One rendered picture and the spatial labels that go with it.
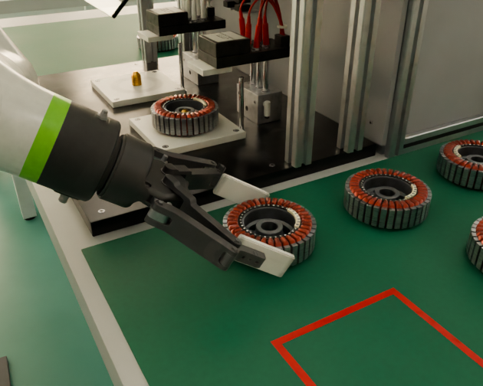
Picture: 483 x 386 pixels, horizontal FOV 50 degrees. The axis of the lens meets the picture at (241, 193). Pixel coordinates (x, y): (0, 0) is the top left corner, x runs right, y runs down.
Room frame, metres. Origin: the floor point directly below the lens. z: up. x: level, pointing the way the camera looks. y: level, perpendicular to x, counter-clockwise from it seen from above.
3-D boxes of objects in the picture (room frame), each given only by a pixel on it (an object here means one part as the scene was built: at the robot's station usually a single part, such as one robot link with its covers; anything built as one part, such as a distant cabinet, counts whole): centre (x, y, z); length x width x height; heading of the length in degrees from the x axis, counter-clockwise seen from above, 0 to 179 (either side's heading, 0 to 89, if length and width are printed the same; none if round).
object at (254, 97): (0.89, -0.03, 0.80); 0.08 x 0.05 x 0.06; 30
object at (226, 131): (0.82, 0.09, 0.78); 0.15 x 0.15 x 0.01; 30
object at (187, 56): (1.10, 0.09, 0.80); 0.08 x 0.05 x 0.06; 30
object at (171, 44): (1.44, 0.23, 0.77); 0.11 x 0.11 x 0.04
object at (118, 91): (1.03, 0.21, 0.78); 0.15 x 0.15 x 0.01; 30
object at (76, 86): (0.93, 0.14, 0.76); 0.64 x 0.47 x 0.02; 30
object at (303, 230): (0.52, -0.03, 0.77); 0.11 x 0.11 x 0.04
